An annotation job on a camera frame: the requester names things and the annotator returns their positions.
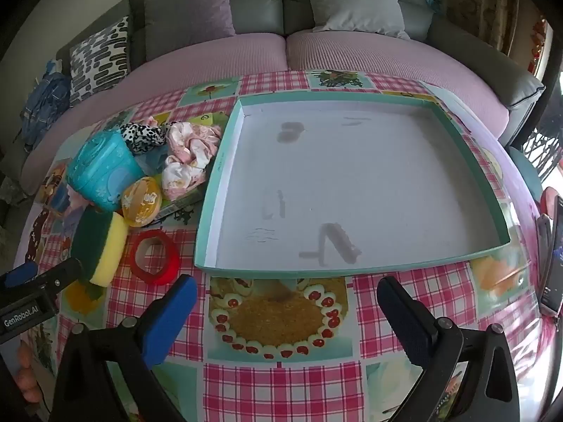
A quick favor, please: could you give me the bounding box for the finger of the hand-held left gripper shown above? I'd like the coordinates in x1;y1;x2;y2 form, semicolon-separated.
0;262;39;290
26;257;85;293

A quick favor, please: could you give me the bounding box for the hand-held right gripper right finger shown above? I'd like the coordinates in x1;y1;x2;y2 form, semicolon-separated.
376;276;520;422

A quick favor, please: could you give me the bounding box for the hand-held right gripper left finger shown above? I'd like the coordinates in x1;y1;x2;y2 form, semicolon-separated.
48;274;198;422

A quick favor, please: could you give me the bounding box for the yellow green sponge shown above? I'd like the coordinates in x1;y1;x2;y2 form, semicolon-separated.
70;206;128;287

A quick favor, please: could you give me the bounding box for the teal shallow cardboard box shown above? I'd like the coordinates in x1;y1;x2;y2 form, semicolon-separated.
194;89;512;280

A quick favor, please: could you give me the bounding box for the pink floral cloth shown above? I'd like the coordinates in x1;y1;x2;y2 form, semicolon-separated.
161;121;223;200

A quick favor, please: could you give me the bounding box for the black white spotted cloth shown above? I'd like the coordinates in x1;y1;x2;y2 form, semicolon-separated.
115;123;169;155

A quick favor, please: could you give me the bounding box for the person's left hand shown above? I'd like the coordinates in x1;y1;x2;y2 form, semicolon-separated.
15;345;41;406

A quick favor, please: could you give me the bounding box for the red tape roll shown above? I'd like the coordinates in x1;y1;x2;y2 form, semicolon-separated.
131;229;181;286

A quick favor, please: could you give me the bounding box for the orange round container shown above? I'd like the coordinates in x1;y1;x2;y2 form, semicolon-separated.
121;177;163;228

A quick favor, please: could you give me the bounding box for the teal plastic cup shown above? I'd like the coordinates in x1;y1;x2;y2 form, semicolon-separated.
67;131;145;212

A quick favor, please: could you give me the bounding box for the pink checkered printed tablecloth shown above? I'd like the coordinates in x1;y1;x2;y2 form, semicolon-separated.
13;69;555;422

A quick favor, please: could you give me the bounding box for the black smartphone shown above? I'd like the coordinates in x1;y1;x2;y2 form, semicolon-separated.
537;196;563;317

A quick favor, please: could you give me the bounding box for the blue clothing pile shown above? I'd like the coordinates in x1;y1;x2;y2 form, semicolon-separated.
21;59;72;152

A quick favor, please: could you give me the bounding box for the black white patterned pillow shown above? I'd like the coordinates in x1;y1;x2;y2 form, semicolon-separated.
69;16;132;107

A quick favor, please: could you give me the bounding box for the black metal lattice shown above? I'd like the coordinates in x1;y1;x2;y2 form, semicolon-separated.
523;127;563;181

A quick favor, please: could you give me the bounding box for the purple grey pillow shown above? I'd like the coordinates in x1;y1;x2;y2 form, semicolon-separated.
144;0;237;63

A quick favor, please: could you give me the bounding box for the red hanging decoration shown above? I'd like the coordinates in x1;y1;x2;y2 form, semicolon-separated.
525;13;555;75

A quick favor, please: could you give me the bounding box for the grey sofa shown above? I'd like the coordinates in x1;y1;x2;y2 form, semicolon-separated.
0;0;546;194

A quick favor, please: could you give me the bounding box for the light grey pillow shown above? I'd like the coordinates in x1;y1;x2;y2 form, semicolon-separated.
302;0;411;40

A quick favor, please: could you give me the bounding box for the patterned beige curtain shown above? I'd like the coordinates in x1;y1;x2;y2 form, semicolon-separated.
449;0;535;53

